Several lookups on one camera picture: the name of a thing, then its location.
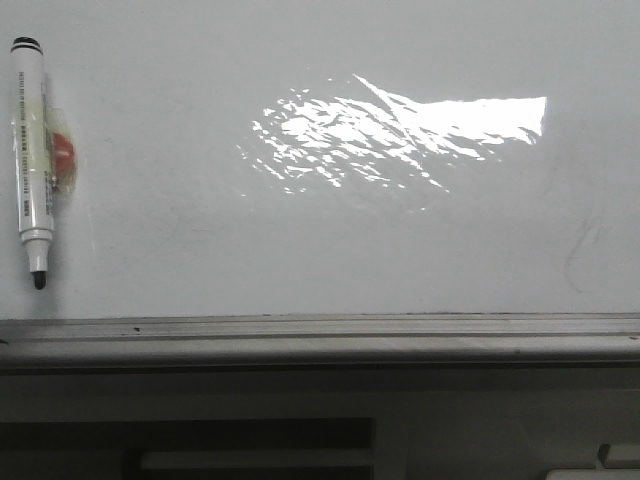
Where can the white black whiteboard marker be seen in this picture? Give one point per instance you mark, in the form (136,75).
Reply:
(45,158)

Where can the perforated grey metal base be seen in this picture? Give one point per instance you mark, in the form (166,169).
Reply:
(491,422)

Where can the white whiteboard with aluminium frame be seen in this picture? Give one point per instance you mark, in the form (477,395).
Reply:
(264,182)

